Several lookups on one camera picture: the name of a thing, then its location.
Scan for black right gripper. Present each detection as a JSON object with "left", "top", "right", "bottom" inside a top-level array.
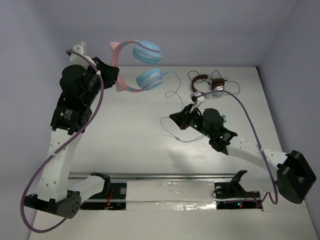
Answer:
[{"left": 169, "top": 103, "right": 213, "bottom": 139}]

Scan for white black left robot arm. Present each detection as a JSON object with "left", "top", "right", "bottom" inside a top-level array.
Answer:
[{"left": 21, "top": 57, "right": 119, "bottom": 219}]

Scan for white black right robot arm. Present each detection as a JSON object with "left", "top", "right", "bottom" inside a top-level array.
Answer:
[{"left": 169, "top": 104, "right": 317, "bottom": 204}]

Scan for brown and silver headphones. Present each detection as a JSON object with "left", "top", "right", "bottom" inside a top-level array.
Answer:
[{"left": 191, "top": 74, "right": 225, "bottom": 97}]

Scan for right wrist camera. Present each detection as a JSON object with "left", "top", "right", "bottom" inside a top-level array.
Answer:
[{"left": 190, "top": 91, "right": 206, "bottom": 109}]

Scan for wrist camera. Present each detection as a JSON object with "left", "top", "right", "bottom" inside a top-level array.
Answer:
[
  {"left": 69, "top": 41, "right": 87, "bottom": 65},
  {"left": 190, "top": 91, "right": 206, "bottom": 109}
]

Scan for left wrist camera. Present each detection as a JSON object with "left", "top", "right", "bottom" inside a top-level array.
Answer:
[{"left": 69, "top": 41, "right": 87, "bottom": 65}]

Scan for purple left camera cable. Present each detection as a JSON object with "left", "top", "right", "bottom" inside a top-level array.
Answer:
[{"left": 20, "top": 49, "right": 104, "bottom": 234}]

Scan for black headphone cable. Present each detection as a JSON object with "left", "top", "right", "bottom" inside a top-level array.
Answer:
[{"left": 187, "top": 69, "right": 241, "bottom": 96}]

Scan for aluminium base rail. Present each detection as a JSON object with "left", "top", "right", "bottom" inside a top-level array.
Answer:
[{"left": 80, "top": 173, "right": 263, "bottom": 211}]

